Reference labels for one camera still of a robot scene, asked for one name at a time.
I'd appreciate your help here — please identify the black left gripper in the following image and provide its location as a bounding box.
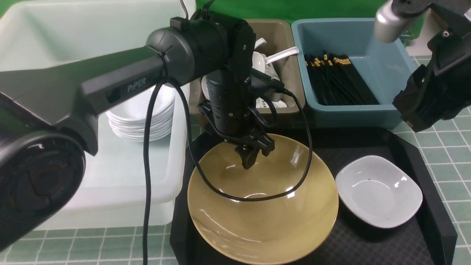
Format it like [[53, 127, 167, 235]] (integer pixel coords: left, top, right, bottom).
[[203, 70, 275, 170]]

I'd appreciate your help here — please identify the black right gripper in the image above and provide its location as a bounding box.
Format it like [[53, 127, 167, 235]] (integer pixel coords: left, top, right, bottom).
[[392, 65, 471, 132]]

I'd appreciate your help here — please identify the yellow noodle bowl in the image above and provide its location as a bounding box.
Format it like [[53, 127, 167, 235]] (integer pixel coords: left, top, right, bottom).
[[187, 134, 339, 265]]

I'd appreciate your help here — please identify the white square sauce dish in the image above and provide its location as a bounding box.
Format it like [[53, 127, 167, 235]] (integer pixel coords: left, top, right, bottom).
[[335, 155, 423, 229]]

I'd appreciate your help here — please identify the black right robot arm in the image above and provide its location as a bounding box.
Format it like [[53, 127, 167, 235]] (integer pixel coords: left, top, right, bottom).
[[392, 0, 471, 132]]

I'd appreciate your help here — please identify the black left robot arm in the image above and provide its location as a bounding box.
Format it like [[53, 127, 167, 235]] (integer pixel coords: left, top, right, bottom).
[[1, 7, 275, 250]]

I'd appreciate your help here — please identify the green backdrop cloth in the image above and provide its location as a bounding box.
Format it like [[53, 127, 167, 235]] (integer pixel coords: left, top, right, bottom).
[[195, 0, 430, 41]]

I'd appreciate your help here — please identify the pile of white spoons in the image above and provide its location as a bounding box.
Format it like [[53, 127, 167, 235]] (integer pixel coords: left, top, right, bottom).
[[201, 38, 288, 108]]

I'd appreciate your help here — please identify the blue plastic bin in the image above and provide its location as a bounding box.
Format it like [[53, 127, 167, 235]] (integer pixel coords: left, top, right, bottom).
[[291, 18, 418, 129]]

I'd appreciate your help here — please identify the bundle of black chopsticks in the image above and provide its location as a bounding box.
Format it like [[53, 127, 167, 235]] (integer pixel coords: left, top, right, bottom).
[[304, 51, 380, 106]]

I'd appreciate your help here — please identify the white spoon top of pile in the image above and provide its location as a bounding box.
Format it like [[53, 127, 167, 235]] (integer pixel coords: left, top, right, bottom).
[[265, 47, 300, 65]]

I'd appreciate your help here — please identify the stack of white dishes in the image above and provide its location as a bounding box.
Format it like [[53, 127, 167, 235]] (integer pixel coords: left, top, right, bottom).
[[106, 85, 176, 142]]

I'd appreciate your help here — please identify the black serving tray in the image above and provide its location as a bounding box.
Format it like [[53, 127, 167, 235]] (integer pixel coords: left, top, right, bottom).
[[169, 127, 457, 265]]

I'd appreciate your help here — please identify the large translucent white tub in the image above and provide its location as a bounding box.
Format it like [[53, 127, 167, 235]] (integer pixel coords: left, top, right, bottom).
[[1, 0, 187, 230]]

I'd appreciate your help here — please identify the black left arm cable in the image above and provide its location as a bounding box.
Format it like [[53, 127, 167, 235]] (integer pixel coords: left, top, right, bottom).
[[142, 70, 313, 265]]

